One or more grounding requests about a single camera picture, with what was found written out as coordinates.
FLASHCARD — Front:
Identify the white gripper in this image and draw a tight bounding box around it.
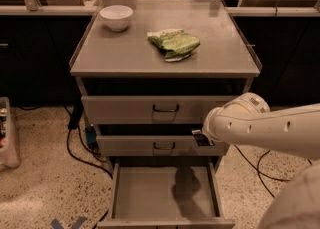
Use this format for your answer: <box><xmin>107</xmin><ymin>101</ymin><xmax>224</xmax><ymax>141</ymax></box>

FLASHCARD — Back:
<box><xmin>202</xmin><ymin>107</ymin><xmax>220</xmax><ymax>142</ymax></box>

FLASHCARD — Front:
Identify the dark blue rxbar wrapper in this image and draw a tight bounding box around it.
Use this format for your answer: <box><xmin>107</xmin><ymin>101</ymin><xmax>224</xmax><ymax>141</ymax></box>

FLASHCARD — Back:
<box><xmin>192</xmin><ymin>129</ymin><xmax>214</xmax><ymax>147</ymax></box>

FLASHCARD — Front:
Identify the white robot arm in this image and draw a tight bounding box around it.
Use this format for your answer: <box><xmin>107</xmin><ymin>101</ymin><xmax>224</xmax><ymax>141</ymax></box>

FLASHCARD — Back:
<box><xmin>202</xmin><ymin>93</ymin><xmax>320</xmax><ymax>229</ymax></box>

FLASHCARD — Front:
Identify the grey drawer cabinet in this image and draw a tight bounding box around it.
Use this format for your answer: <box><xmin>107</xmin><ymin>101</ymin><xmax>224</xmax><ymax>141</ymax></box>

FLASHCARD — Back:
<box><xmin>68</xmin><ymin>0</ymin><xmax>263</xmax><ymax>229</ymax></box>

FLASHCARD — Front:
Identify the grey top drawer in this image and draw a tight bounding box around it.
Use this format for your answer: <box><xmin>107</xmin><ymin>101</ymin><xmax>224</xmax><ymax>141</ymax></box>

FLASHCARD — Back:
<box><xmin>82</xmin><ymin>95</ymin><xmax>235</xmax><ymax>124</ymax></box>

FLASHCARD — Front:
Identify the grey open bottom drawer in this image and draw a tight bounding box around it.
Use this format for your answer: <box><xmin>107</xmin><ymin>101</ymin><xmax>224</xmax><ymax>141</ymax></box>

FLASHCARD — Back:
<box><xmin>97</xmin><ymin>160</ymin><xmax>235</xmax><ymax>229</ymax></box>

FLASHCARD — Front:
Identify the grey middle drawer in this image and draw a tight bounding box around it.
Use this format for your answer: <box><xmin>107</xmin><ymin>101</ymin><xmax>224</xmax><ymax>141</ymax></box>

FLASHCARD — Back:
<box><xmin>97</xmin><ymin>135</ymin><xmax>229</xmax><ymax>156</ymax></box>

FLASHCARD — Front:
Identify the green chip bag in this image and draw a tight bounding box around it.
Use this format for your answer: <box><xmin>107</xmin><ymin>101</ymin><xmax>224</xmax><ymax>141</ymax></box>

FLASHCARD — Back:
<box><xmin>147</xmin><ymin>29</ymin><xmax>200</xmax><ymax>62</ymax></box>

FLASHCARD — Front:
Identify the blue power adapter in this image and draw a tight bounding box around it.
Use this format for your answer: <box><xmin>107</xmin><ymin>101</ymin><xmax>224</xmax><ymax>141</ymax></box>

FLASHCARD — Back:
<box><xmin>85</xmin><ymin>126</ymin><xmax>97</xmax><ymax>149</ymax></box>

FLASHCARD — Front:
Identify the white ceramic bowl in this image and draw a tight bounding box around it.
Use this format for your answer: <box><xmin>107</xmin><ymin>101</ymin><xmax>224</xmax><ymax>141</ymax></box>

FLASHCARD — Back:
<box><xmin>99</xmin><ymin>5</ymin><xmax>133</xmax><ymax>32</ymax></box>

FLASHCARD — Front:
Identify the blue tape cross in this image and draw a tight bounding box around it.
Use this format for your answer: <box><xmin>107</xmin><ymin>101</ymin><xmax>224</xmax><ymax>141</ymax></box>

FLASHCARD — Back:
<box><xmin>50</xmin><ymin>215</ymin><xmax>88</xmax><ymax>229</ymax></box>

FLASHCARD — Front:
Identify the clear plastic bin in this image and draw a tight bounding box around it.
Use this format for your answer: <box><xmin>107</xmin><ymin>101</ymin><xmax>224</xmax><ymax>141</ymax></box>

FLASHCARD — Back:
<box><xmin>0</xmin><ymin>97</ymin><xmax>20</xmax><ymax>168</ymax></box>

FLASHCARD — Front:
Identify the black middle drawer handle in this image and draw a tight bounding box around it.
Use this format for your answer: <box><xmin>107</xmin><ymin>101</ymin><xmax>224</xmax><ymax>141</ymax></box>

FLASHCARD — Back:
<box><xmin>153</xmin><ymin>142</ymin><xmax>175</xmax><ymax>151</ymax></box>

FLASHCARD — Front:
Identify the black floor cable left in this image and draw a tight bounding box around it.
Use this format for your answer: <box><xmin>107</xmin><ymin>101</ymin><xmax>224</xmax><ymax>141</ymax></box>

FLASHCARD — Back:
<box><xmin>63</xmin><ymin>105</ymin><xmax>114</xmax><ymax>179</ymax></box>

